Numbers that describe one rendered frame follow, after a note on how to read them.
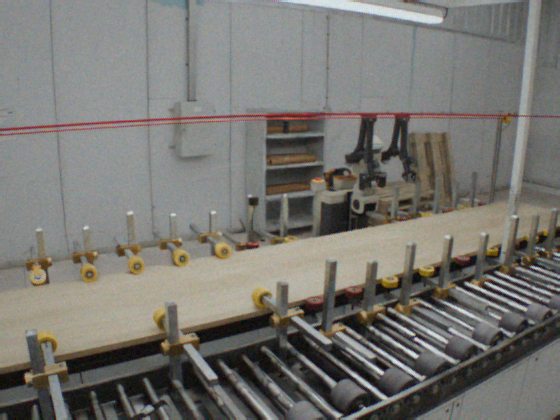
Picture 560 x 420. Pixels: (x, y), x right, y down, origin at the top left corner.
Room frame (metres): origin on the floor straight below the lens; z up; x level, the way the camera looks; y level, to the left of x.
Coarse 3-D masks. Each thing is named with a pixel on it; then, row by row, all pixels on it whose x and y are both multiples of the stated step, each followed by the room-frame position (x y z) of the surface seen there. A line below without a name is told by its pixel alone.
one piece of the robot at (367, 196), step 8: (352, 152) 4.44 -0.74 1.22; (360, 160) 4.34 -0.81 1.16; (352, 168) 4.54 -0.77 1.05; (360, 168) 4.42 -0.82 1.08; (360, 192) 4.36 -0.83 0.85; (368, 192) 4.41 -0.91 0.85; (352, 200) 4.45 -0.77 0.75; (360, 200) 4.35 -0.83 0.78; (368, 200) 4.36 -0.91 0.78; (376, 200) 4.42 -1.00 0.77; (352, 208) 4.45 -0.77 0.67; (360, 208) 4.34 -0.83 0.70; (376, 208) 4.44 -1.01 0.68
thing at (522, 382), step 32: (352, 320) 1.93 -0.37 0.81; (544, 320) 1.82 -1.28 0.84; (224, 352) 1.60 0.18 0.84; (256, 352) 1.67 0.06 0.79; (288, 352) 1.75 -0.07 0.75; (416, 352) 1.96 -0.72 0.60; (544, 352) 1.83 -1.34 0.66; (96, 384) 1.34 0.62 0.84; (128, 384) 1.40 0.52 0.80; (160, 384) 1.46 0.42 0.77; (192, 384) 1.53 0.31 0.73; (224, 384) 1.55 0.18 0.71; (256, 384) 1.56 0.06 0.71; (288, 384) 1.65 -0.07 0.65; (320, 384) 1.72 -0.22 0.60; (448, 384) 1.44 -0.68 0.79; (480, 384) 1.56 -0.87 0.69; (512, 384) 1.70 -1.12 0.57; (544, 384) 1.88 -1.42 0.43; (192, 416) 1.35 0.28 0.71; (224, 416) 1.49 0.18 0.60; (256, 416) 1.50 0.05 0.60; (352, 416) 1.21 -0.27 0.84; (384, 416) 1.29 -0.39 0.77; (416, 416) 1.36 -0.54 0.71; (448, 416) 1.47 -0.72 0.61; (480, 416) 1.59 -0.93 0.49; (512, 416) 1.75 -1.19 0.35; (544, 416) 1.94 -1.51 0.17
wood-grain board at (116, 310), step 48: (336, 240) 2.80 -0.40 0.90; (384, 240) 2.81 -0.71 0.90; (432, 240) 2.82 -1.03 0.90; (48, 288) 1.98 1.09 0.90; (96, 288) 2.01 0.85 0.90; (144, 288) 2.04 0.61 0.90; (192, 288) 2.06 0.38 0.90; (240, 288) 2.07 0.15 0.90; (288, 288) 2.07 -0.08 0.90; (336, 288) 2.08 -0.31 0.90; (0, 336) 1.52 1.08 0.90; (96, 336) 1.57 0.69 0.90; (144, 336) 1.59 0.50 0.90
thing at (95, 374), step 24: (456, 264) 2.54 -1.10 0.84; (384, 288) 2.23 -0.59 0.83; (312, 312) 2.00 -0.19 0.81; (336, 312) 2.07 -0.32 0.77; (216, 336) 1.75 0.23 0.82; (240, 336) 1.81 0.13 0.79; (264, 336) 1.87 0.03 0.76; (72, 360) 1.45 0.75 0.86; (96, 360) 1.50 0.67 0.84; (120, 360) 1.54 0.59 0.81; (144, 360) 1.59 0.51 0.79; (168, 360) 1.64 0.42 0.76; (0, 384) 1.31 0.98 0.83; (24, 384) 1.35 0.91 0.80; (72, 384) 1.44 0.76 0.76
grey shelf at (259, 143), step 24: (312, 120) 6.11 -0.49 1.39; (264, 144) 5.39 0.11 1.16; (288, 144) 6.07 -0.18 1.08; (312, 144) 6.09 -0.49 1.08; (264, 168) 5.39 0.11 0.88; (288, 168) 6.07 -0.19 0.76; (312, 168) 6.08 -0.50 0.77; (264, 192) 5.40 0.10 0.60; (312, 192) 5.79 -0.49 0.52; (264, 216) 5.40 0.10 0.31; (288, 216) 6.02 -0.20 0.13; (312, 216) 6.03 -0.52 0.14; (264, 240) 5.39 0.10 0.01
